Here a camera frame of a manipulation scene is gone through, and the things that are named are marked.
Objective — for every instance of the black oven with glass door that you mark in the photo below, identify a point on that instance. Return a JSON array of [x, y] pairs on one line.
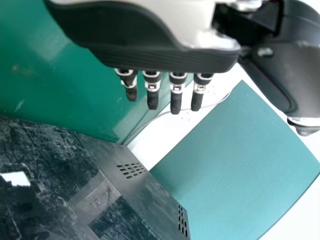
[[75, 190]]

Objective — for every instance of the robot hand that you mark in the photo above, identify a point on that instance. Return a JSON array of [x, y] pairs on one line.
[[155, 37]]

